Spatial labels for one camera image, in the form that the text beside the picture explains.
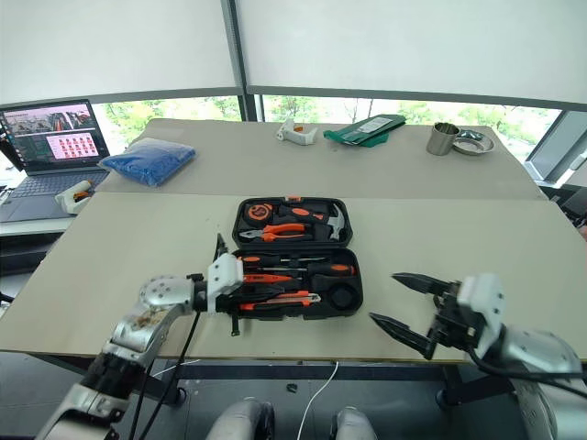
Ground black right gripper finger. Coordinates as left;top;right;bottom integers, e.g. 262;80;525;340
368;313;437;361
390;271;455;298

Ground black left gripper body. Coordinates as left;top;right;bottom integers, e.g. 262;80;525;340
213;282;249;339

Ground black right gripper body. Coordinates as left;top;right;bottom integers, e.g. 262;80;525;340
427;280;483;353

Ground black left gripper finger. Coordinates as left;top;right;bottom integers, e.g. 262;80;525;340
213;232;229;266

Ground thin-shaft orange black screwdriver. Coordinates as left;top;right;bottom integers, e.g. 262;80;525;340
239;256;332;267

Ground orange voltage tester pen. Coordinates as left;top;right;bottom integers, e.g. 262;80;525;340
242;272;295;284

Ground black orange utility knife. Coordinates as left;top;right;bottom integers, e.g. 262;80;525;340
238;291;323;314

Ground thick-handle orange black screwdriver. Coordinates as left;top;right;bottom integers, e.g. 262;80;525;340
260;261;359;278

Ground black tool case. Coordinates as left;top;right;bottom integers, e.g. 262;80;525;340
230;196;365;323

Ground orange black tape measure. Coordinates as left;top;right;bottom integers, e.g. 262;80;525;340
244;203;273;226

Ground grey rounded robot knee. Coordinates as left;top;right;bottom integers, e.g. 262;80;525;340
328;404;380;440
207;396;277;440

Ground claw hammer orange black grip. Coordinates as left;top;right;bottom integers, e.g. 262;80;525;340
279;203;350;242

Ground blue fabric in plastic bag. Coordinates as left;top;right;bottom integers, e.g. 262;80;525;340
97;137;199;188

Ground white gripper part orange trigger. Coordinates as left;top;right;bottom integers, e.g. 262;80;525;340
275;117;319;147
54;179;95;216

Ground stainless steel cup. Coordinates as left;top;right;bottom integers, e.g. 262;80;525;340
426;122;461;158

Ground stainless steel tray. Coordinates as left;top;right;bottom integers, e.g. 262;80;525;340
452;128;497;157

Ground green flat pouch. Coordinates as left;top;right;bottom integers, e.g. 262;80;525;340
322;114;409;149

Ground open tilted window pane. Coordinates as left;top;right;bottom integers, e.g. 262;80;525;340
524;109;587;185

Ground open laptop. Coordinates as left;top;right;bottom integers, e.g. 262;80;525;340
0;99;112;224

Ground wide white roller blind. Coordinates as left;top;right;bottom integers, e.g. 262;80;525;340
233;0;587;112

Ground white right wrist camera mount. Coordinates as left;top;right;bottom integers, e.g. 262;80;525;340
457;272;505;357

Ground orange handled pliers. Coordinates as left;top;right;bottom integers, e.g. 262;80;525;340
238;223;308;242

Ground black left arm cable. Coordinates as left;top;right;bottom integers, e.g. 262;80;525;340
131;310;204;440

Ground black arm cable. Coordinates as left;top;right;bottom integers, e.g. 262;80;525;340
131;310;204;440
467;346;587;395

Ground thin white cable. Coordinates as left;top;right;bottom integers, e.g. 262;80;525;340
150;358;204;380

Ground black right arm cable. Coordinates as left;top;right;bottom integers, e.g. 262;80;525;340
467;346;587;395

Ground grey window frame post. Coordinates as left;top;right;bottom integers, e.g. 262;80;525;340
219;0;263;123

